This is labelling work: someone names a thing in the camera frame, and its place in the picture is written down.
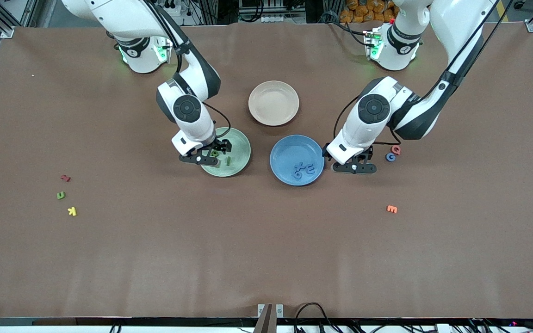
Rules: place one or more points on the pink foam letter Q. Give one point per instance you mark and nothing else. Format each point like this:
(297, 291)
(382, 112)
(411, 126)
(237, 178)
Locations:
(393, 150)

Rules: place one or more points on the blue foam capital G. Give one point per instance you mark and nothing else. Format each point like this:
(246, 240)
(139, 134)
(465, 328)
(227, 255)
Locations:
(387, 157)

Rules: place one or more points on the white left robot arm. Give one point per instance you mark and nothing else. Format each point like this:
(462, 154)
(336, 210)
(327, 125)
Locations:
(461, 27)

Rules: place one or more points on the pale green plate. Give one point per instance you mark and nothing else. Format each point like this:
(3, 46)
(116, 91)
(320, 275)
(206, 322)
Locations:
(241, 148)

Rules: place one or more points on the maroon foam letter I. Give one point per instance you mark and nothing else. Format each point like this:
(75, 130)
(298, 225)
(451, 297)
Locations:
(65, 177)

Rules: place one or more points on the orange net bag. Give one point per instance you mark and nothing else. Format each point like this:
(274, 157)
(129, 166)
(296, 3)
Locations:
(363, 11)

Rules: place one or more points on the pale pink plate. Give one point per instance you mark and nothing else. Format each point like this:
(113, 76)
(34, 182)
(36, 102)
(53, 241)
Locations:
(273, 102)

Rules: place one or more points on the yellow foam letter K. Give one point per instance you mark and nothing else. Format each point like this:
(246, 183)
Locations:
(72, 211)

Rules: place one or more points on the grey metal table bracket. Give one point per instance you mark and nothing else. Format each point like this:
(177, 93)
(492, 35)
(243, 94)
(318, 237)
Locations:
(279, 311)

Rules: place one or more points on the blue foam letter E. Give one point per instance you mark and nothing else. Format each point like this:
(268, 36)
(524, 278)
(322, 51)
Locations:
(310, 169)

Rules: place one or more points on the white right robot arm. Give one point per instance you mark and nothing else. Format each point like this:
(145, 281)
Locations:
(123, 14)

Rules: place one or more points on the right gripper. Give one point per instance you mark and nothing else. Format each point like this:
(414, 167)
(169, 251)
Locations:
(219, 145)

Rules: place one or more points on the white power strip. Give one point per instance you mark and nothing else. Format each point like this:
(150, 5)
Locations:
(169, 8)

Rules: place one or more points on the green foam lowercase n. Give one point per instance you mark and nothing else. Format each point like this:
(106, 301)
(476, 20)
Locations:
(59, 195)

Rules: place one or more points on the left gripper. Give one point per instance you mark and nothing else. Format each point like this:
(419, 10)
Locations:
(369, 151)

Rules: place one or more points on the brown post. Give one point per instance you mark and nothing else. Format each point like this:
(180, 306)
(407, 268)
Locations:
(266, 321)

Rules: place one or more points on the green foam letter B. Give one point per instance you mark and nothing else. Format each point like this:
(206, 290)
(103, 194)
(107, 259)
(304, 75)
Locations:
(214, 154)

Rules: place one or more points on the orange foam letter E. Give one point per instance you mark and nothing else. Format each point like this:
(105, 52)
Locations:
(390, 209)

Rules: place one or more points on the blue foam lowercase g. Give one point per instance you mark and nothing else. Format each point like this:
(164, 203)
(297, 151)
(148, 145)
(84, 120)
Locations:
(297, 175)

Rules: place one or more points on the blue foam letter X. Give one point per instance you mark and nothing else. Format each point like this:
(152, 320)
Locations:
(300, 165)

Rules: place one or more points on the blue plate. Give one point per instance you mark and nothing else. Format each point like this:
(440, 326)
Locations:
(285, 155)

